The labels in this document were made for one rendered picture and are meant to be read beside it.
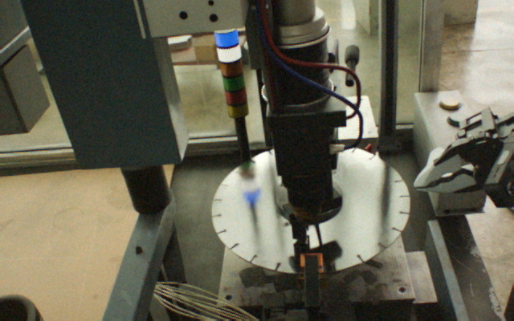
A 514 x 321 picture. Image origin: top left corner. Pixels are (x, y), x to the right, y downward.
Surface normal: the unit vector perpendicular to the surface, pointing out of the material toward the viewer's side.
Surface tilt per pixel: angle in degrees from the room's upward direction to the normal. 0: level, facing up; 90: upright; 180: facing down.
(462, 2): 89
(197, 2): 90
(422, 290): 0
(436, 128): 0
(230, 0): 90
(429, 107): 0
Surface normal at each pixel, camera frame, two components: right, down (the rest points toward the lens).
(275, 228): -0.12, -0.82
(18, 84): 0.99, -0.07
